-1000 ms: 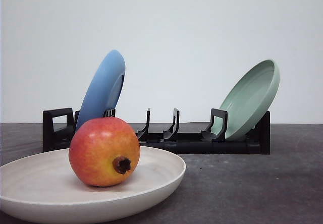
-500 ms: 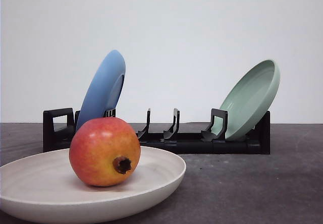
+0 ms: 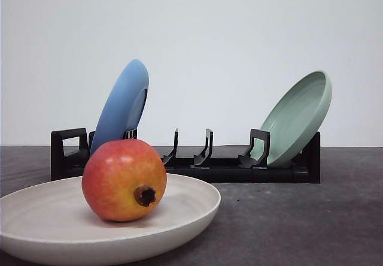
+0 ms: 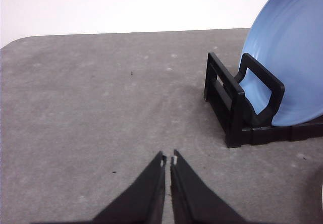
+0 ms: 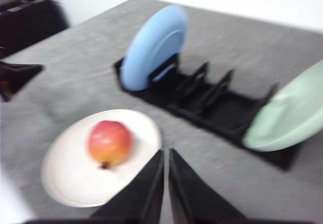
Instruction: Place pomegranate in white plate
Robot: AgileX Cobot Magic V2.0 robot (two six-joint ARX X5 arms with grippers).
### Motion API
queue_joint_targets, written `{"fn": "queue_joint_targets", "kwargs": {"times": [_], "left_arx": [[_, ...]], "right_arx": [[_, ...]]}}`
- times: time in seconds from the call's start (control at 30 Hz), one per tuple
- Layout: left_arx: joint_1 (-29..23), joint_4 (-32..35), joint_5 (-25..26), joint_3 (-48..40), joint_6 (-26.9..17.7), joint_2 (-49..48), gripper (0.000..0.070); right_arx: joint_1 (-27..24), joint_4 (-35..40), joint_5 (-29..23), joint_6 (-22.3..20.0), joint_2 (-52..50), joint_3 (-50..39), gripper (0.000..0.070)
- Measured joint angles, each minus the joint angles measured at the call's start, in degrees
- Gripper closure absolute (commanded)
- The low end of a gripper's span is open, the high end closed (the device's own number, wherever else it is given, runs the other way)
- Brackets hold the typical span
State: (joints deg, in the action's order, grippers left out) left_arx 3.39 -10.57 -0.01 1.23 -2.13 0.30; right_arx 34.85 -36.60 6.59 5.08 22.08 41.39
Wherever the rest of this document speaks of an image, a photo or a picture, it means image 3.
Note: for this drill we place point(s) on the red yellow pomegranate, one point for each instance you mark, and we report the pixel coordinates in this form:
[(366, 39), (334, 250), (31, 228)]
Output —
[(124, 180)]

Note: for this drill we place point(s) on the white plate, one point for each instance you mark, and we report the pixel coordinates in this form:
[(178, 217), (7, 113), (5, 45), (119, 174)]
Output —
[(51, 223)]

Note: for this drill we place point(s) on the blue plate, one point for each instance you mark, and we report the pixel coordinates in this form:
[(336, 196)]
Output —
[(122, 106)]

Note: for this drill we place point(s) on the green plate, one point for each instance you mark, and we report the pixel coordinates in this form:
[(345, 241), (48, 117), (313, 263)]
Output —
[(296, 119)]

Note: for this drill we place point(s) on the black dish rack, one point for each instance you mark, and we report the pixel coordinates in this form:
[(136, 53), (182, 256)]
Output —
[(70, 148)]

